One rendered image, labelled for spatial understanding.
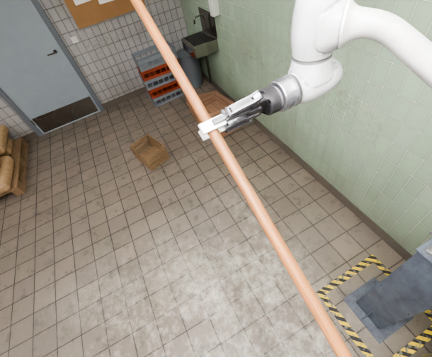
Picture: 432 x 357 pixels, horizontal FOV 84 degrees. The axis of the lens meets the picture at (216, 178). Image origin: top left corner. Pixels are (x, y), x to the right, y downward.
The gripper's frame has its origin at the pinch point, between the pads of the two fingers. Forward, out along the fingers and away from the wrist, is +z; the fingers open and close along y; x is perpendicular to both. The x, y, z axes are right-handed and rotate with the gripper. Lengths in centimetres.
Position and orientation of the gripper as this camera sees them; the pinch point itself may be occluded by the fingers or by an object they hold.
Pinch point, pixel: (212, 127)
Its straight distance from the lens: 65.3
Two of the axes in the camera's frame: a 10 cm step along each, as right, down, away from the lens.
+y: -0.5, 2.6, 9.6
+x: -4.8, -8.5, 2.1
